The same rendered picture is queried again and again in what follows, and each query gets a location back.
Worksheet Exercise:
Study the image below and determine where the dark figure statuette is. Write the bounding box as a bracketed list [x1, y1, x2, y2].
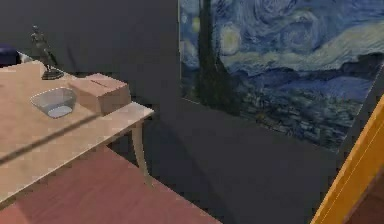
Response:
[30, 25, 65, 81]

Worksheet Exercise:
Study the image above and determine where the light wooden table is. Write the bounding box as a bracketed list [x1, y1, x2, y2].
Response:
[0, 60, 156, 205]

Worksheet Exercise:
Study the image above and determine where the blue swirling night painting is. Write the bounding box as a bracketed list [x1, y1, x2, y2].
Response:
[178, 0, 384, 153]

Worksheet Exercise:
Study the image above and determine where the tan cardboard box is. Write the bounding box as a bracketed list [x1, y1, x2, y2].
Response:
[68, 72, 132, 117]

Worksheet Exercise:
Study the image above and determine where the dark blue round cushion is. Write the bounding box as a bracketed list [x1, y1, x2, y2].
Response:
[0, 44, 22, 68]

